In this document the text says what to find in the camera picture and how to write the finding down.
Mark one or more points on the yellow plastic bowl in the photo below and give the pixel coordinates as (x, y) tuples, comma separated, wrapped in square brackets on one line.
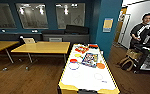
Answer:
[(78, 55)]

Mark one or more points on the dark grey sofa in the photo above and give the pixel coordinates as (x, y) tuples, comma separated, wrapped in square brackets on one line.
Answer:
[(67, 34)]

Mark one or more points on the black red flat case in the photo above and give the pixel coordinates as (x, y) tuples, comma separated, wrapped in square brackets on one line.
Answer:
[(93, 46)]

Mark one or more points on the blue colourful puzzle box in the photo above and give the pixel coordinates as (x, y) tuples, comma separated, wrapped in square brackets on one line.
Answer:
[(90, 60)]

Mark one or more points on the grey chair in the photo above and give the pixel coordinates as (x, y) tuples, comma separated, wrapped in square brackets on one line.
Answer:
[(55, 39)]

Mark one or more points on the orange plastic bowl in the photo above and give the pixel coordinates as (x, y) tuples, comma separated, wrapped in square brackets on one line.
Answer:
[(100, 66)]

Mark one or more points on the interior window grey blind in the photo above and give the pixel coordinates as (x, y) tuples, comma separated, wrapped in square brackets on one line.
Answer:
[(71, 16), (1, 16), (31, 16)]

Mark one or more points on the yellow wooden table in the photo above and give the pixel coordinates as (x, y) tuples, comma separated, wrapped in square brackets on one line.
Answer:
[(41, 47), (2, 45)]

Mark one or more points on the yellow game table white top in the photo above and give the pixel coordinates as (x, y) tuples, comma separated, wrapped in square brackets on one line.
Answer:
[(87, 81)]

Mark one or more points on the silver laptop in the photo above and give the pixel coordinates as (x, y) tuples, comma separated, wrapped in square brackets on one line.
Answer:
[(29, 40)]

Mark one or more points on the brown wooden door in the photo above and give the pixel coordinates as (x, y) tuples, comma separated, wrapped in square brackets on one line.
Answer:
[(120, 26)]

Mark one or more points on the person in dark shirt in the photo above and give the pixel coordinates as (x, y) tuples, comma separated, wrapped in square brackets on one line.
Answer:
[(141, 31)]

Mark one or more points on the yellow wall sign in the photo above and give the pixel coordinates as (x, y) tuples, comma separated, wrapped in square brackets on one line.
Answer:
[(107, 25)]

